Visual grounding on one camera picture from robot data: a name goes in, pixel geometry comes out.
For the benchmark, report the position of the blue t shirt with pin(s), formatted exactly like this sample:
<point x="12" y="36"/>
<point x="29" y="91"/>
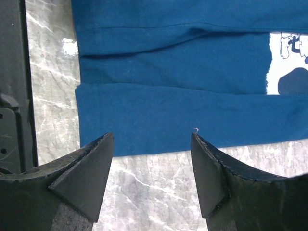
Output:
<point x="154" y="71"/>

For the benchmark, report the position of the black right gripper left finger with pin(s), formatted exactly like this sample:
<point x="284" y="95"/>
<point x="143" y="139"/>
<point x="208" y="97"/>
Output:
<point x="63" y="195"/>

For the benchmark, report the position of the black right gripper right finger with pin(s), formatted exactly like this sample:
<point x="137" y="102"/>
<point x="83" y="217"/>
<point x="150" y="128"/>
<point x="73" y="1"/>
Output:
<point x="234" y="196"/>

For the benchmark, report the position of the black base beam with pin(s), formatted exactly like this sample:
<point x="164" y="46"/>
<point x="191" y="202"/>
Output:
<point x="18" y="146"/>

